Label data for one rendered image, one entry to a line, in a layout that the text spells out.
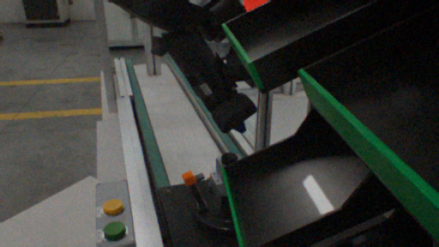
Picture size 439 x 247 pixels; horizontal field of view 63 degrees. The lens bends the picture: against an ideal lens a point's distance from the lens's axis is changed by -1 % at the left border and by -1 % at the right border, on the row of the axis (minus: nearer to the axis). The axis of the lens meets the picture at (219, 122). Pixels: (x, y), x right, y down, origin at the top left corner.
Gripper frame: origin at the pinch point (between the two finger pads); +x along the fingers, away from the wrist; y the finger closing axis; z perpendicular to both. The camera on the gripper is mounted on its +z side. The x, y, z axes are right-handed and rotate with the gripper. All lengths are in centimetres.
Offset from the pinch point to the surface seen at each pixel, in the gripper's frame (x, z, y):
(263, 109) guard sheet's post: 13.4, 7.5, 17.6
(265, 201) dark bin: -5.7, -3.3, -26.5
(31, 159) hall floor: 55, -136, 211
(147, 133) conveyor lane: 13.2, -21.7, 42.7
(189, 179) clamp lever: 4.5, -12.7, -1.0
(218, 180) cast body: 8.3, -8.8, -1.0
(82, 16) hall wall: 57, -116, 813
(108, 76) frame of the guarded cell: 4, -27, 82
